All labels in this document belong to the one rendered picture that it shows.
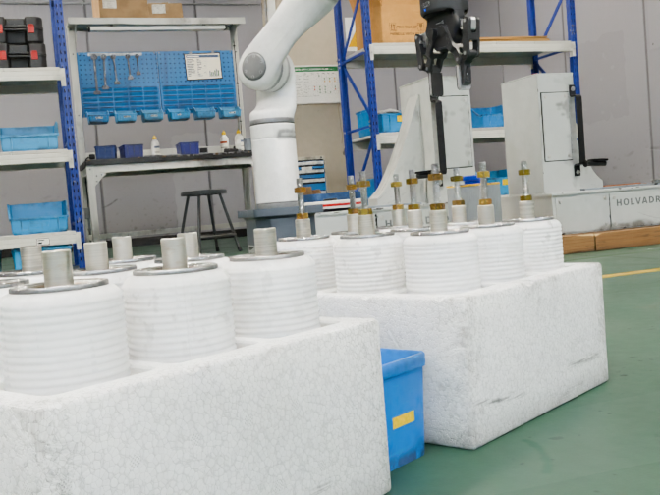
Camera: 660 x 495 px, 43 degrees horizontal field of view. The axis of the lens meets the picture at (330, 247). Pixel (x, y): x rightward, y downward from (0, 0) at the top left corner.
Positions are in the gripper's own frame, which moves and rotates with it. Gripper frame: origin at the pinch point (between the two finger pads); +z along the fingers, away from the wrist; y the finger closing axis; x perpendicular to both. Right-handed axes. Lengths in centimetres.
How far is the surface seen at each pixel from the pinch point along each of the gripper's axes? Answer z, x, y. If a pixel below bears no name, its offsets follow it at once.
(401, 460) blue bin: 46, -32, 28
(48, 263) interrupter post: 20, -70, 38
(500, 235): 23.0, -8.7, 19.6
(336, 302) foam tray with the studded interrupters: 30.0, -29.4, 10.7
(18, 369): 27, -73, 40
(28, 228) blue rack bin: 18, 15, -466
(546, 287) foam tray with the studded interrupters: 30.5, -3.4, 21.9
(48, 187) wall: -24, 101, -825
